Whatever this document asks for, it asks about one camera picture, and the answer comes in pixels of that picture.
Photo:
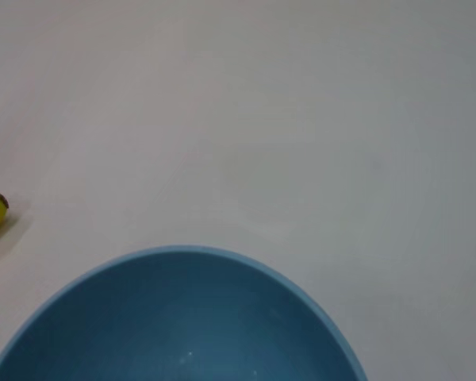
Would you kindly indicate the blue plastic bowl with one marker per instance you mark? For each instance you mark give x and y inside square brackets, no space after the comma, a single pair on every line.
[182,317]

